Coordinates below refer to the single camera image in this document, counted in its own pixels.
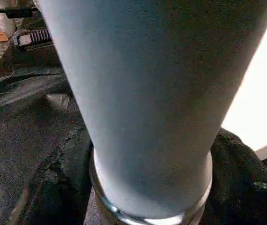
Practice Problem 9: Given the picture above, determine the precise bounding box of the white and pink floor bag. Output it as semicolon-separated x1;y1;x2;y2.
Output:
0;0;18;39

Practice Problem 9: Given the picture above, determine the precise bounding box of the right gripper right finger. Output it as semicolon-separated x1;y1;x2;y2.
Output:
200;127;267;225

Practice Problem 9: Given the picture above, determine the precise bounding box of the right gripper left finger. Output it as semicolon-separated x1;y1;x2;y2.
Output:
5;126;96;225

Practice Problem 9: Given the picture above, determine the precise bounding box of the white plastic table leg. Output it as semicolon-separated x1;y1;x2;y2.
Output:
33;0;267;220

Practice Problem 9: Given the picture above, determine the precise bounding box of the white plastic table top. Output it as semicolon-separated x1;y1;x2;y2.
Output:
89;0;267;225

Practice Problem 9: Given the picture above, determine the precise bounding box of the black table mat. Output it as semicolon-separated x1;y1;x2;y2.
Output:
0;9;267;225

